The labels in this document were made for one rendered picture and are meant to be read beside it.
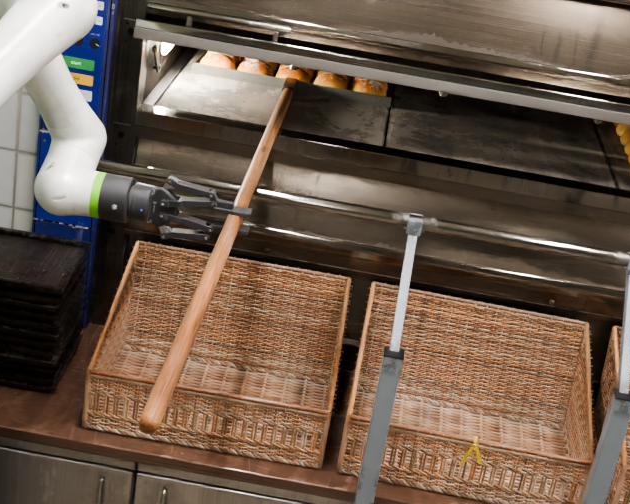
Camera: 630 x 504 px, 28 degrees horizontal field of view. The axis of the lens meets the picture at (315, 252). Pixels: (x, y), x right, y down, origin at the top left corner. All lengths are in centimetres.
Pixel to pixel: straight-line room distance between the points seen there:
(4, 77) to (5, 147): 113
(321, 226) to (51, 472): 87
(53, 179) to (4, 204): 79
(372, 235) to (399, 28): 52
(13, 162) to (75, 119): 73
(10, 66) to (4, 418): 105
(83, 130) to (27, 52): 45
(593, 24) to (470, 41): 28
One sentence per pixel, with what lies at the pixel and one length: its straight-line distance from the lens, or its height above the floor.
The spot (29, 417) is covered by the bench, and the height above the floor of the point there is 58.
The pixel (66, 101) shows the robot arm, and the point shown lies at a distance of 249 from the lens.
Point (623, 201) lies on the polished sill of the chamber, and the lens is 311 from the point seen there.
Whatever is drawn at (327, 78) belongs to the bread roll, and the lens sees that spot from 344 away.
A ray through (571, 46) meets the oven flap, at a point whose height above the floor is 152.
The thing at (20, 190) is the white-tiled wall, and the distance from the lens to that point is 325.
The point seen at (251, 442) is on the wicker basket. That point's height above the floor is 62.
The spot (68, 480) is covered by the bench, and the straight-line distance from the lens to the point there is 293.
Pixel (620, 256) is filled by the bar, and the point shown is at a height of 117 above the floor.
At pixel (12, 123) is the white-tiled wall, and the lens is 320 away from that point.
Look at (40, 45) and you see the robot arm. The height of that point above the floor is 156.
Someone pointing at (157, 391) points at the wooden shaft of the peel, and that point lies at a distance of 185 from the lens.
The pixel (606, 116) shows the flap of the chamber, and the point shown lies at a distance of 289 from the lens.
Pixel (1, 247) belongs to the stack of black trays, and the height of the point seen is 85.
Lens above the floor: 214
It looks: 23 degrees down
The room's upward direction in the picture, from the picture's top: 10 degrees clockwise
